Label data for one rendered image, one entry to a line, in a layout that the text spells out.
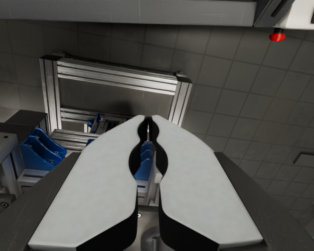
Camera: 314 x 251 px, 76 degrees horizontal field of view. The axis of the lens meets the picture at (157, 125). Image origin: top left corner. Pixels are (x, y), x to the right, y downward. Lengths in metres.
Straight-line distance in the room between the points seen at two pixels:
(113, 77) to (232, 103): 0.89
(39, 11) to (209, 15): 0.29
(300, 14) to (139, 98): 0.96
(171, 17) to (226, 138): 1.45
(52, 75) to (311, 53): 1.63
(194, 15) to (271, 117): 1.48
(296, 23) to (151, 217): 0.50
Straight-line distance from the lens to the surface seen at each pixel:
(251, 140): 1.86
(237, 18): 0.43
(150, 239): 0.58
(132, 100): 1.25
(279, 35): 0.63
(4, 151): 0.60
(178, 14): 0.40
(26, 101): 1.72
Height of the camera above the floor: 1.35
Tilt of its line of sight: 59 degrees down
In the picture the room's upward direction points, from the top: 176 degrees clockwise
